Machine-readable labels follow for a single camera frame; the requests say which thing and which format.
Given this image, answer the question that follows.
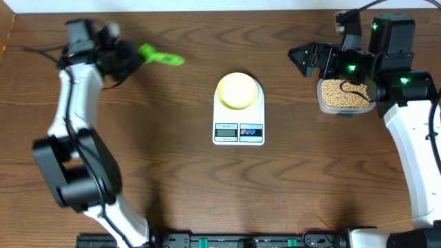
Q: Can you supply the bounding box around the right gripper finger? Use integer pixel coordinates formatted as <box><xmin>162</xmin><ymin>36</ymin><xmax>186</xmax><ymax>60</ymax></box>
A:
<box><xmin>288</xmin><ymin>42</ymin><xmax>331</xmax><ymax>61</ymax></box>
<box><xmin>291</xmin><ymin>56</ymin><xmax>325</xmax><ymax>77</ymax></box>

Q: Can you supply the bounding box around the green plastic scoop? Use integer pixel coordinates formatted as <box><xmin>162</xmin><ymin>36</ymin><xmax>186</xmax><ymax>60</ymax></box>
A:
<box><xmin>138</xmin><ymin>43</ymin><xmax>185</xmax><ymax>66</ymax></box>

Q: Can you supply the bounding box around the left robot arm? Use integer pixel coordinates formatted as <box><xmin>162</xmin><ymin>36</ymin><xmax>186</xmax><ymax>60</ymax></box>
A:
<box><xmin>32</xmin><ymin>19</ymin><xmax>161</xmax><ymax>247</ymax></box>

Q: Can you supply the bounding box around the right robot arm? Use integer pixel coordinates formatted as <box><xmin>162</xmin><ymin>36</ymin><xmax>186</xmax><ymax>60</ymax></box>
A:
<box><xmin>288</xmin><ymin>9</ymin><xmax>440</xmax><ymax>247</ymax></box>

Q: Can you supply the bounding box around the yellow bowl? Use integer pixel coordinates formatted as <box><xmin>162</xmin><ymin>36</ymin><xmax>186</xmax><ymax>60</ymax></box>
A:
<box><xmin>216</xmin><ymin>72</ymin><xmax>258</xmax><ymax>110</ymax></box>

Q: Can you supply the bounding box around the white digital kitchen scale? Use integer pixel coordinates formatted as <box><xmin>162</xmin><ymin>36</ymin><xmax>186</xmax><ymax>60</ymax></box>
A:
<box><xmin>212</xmin><ymin>79</ymin><xmax>265</xmax><ymax>146</ymax></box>

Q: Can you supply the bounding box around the clear container of soybeans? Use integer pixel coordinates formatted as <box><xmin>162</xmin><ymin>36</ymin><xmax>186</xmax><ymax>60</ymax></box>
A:
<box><xmin>317</xmin><ymin>79</ymin><xmax>376</xmax><ymax>115</ymax></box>

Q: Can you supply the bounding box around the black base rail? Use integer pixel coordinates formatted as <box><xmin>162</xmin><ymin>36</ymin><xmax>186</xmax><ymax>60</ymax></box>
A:
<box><xmin>75</xmin><ymin>227</ymin><xmax>349</xmax><ymax>248</ymax></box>

